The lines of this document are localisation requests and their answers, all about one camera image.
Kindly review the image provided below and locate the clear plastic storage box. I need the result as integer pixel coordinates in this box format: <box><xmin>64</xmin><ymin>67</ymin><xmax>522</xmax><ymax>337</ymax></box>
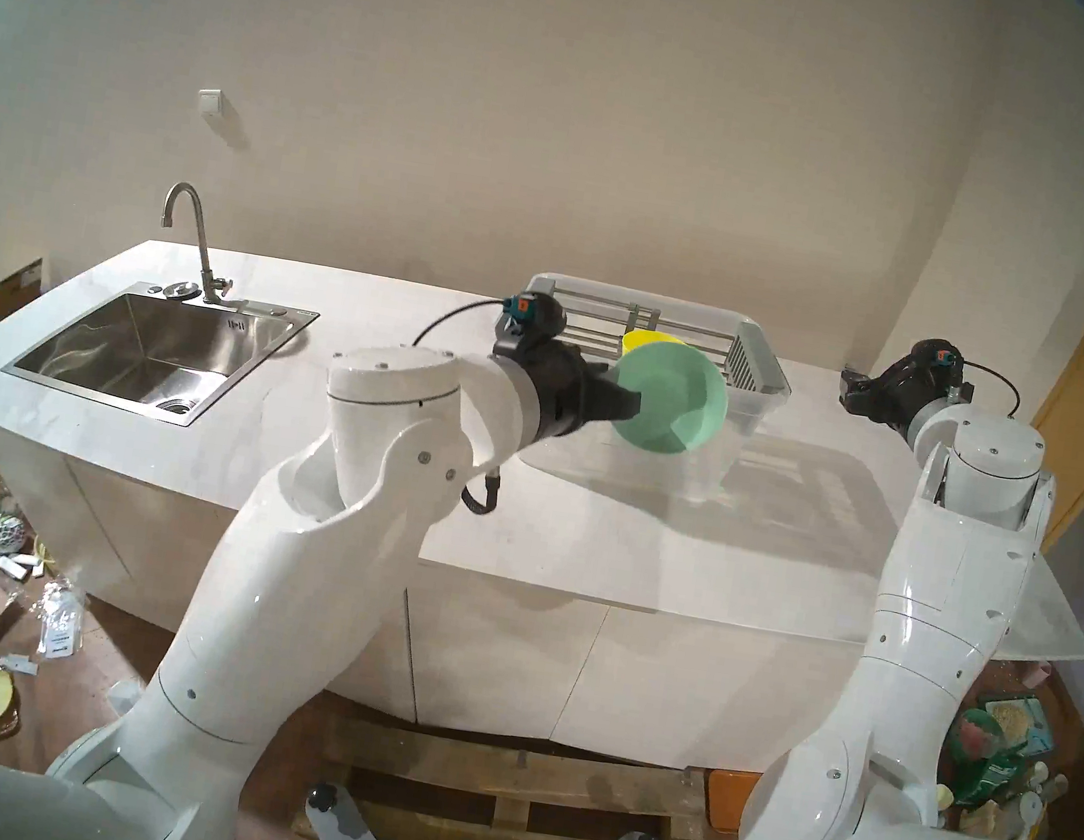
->
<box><xmin>498</xmin><ymin>269</ymin><xmax>804</xmax><ymax>520</ymax></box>

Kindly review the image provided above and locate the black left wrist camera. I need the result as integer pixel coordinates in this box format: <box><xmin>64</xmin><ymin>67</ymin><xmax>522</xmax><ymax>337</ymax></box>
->
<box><xmin>496</xmin><ymin>287</ymin><xmax>571</xmax><ymax>347</ymax></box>

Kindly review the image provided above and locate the mint green bowl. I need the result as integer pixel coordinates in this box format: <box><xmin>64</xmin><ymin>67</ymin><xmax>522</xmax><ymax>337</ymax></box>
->
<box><xmin>602</xmin><ymin>335</ymin><xmax>737</xmax><ymax>464</ymax></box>

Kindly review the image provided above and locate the green snack bag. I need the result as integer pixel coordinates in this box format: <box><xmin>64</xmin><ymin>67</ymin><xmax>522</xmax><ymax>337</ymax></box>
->
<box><xmin>940</xmin><ymin>703</ymin><xmax>1030</xmax><ymax>814</ymax></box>

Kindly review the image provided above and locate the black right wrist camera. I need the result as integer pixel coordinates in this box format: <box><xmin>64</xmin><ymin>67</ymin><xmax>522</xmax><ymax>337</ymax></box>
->
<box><xmin>900</xmin><ymin>334</ymin><xmax>967</xmax><ymax>386</ymax></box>

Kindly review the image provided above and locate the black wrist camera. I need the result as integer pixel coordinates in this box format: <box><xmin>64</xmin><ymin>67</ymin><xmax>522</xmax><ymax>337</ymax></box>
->
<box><xmin>496</xmin><ymin>287</ymin><xmax>571</xmax><ymax>347</ymax></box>
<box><xmin>900</xmin><ymin>334</ymin><xmax>967</xmax><ymax>386</ymax></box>

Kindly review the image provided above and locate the white counter cabinet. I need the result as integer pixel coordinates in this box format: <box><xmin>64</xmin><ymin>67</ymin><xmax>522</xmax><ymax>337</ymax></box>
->
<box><xmin>0</xmin><ymin>424</ymin><xmax>887</xmax><ymax>795</ymax></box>

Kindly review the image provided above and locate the grey metal drying rack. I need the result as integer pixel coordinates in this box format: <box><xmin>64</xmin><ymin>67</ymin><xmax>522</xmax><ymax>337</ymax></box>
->
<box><xmin>540</xmin><ymin>276</ymin><xmax>784</xmax><ymax>400</ymax></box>

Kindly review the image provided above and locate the stainless steel sink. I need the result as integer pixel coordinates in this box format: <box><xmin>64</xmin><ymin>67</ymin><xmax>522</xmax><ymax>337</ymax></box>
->
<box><xmin>0</xmin><ymin>265</ymin><xmax>322</xmax><ymax>445</ymax></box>

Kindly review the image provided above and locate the chrome gooseneck faucet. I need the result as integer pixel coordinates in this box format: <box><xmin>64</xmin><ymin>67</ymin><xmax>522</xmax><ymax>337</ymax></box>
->
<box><xmin>150</xmin><ymin>180</ymin><xmax>258</xmax><ymax>309</ymax></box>

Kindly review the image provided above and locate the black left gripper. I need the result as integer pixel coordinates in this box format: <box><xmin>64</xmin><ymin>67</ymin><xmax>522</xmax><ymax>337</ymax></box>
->
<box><xmin>482</xmin><ymin>331</ymin><xmax>651</xmax><ymax>451</ymax></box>

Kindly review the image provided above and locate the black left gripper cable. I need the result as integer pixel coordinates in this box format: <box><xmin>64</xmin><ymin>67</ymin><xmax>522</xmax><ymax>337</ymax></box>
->
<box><xmin>388</xmin><ymin>288</ymin><xmax>530</xmax><ymax>519</ymax></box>

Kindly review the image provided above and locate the orange tray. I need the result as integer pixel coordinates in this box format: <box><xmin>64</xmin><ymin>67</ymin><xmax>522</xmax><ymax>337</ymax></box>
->
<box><xmin>701</xmin><ymin>766</ymin><xmax>763</xmax><ymax>836</ymax></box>

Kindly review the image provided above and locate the teal food tray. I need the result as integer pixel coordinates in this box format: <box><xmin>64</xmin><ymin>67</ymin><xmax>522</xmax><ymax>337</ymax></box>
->
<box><xmin>976</xmin><ymin>688</ymin><xmax>1062</xmax><ymax>759</ymax></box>

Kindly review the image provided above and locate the clear bag with label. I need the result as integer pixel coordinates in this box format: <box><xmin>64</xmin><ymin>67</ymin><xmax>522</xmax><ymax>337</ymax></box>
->
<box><xmin>33</xmin><ymin>580</ymin><xmax>90</xmax><ymax>664</ymax></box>

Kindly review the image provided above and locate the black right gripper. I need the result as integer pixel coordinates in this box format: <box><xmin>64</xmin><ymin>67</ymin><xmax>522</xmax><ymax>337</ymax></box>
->
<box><xmin>833</xmin><ymin>353</ymin><xmax>975</xmax><ymax>447</ymax></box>

